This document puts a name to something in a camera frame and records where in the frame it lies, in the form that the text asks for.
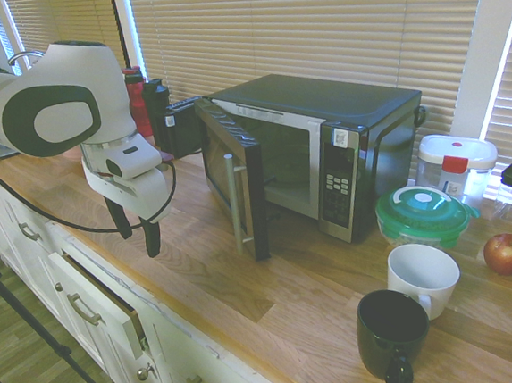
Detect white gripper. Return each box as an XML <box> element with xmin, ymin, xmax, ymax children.
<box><xmin>80</xmin><ymin>147</ymin><xmax>177</xmax><ymax>264</ymax></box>

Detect black stainless microwave body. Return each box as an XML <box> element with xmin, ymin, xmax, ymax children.
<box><xmin>203</xmin><ymin>61</ymin><xmax>436</xmax><ymax>256</ymax></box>

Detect white open drawer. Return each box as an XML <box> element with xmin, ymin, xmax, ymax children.
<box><xmin>48</xmin><ymin>244</ymin><xmax>148</xmax><ymax>368</ymax></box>

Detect black toaster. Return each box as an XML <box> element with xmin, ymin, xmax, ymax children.
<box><xmin>154</xmin><ymin>95</ymin><xmax>209</xmax><ymax>161</ymax></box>

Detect white kitchen cabinets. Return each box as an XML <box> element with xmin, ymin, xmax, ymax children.
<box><xmin>0</xmin><ymin>131</ymin><xmax>296</xmax><ymax>383</ymax></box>

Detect black shaker bottle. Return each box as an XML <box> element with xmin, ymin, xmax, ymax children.
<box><xmin>139</xmin><ymin>77</ymin><xmax>175</xmax><ymax>151</ymax></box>

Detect red water bottle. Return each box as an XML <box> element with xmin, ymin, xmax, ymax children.
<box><xmin>121</xmin><ymin>65</ymin><xmax>155</xmax><ymax>140</ymax></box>

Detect black tripod stand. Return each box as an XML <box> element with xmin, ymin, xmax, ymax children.
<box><xmin>0</xmin><ymin>243</ymin><xmax>109</xmax><ymax>383</ymax></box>

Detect chrome sink faucet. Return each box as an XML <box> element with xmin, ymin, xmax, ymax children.
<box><xmin>5</xmin><ymin>48</ymin><xmax>49</xmax><ymax>78</ymax></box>

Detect small beige window blind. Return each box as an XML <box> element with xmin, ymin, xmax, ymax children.
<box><xmin>4</xmin><ymin>0</ymin><xmax>126</xmax><ymax>78</ymax></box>

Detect large beige window blind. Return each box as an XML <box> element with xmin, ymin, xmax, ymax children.
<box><xmin>128</xmin><ymin>0</ymin><xmax>506</xmax><ymax>169</ymax></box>

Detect dark green ceramic mug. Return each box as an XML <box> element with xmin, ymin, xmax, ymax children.
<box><xmin>353</xmin><ymin>286</ymin><xmax>436</xmax><ymax>383</ymax></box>

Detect round container green lid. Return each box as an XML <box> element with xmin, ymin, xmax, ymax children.
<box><xmin>373</xmin><ymin>179</ymin><xmax>484</xmax><ymax>254</ymax></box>

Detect white ceramic mug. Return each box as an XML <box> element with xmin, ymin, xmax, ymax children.
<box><xmin>384</xmin><ymin>239</ymin><xmax>466</xmax><ymax>324</ymax></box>

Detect clear container white lid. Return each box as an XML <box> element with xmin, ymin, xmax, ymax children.
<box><xmin>413</xmin><ymin>129</ymin><xmax>503</xmax><ymax>217</ymax></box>

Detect red apple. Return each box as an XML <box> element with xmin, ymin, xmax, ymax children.
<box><xmin>481</xmin><ymin>232</ymin><xmax>512</xmax><ymax>279</ymax></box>

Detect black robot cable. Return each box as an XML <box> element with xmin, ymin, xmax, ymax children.
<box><xmin>0</xmin><ymin>133</ymin><xmax>182</xmax><ymax>244</ymax></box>

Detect microwave door with handle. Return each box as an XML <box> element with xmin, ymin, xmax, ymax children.
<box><xmin>192</xmin><ymin>92</ymin><xmax>273</xmax><ymax>267</ymax></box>

